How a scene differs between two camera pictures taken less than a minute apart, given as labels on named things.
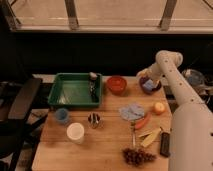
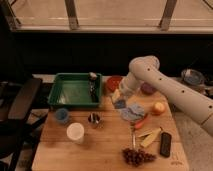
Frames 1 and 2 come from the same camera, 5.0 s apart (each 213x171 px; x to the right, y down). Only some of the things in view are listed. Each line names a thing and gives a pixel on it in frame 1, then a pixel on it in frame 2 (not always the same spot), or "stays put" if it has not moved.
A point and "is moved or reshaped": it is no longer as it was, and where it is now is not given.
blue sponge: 149,84 is moved or reshaped
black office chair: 17,123 stays put
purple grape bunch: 137,157 stays put
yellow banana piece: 149,136 stays put
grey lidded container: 194,77 stays put
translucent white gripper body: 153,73 -> 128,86
